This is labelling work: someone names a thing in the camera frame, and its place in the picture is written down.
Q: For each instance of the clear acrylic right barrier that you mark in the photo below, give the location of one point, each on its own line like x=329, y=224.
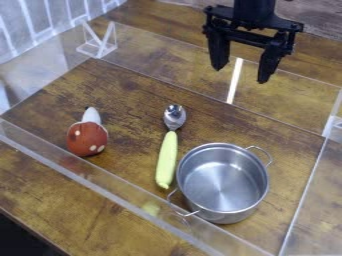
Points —
x=314, y=233

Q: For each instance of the clear acrylic barrier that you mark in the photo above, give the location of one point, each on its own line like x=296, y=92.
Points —
x=204, y=235
x=314, y=233

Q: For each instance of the green handled metal spoon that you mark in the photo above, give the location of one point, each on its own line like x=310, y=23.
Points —
x=174, y=119

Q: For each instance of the clear acrylic front barrier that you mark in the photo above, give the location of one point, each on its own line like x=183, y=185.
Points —
x=204, y=235

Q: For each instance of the stainless steel pot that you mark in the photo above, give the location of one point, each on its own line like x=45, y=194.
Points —
x=222, y=182

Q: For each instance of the clear acrylic triangle bracket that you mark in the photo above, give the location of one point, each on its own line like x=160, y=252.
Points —
x=97, y=47

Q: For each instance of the red toy mushroom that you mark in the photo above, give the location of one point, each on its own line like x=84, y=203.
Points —
x=87, y=136

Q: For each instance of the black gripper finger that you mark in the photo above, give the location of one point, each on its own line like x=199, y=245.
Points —
x=270, y=59
x=218, y=48

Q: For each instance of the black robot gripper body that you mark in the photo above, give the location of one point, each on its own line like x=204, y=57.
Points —
x=250, y=23

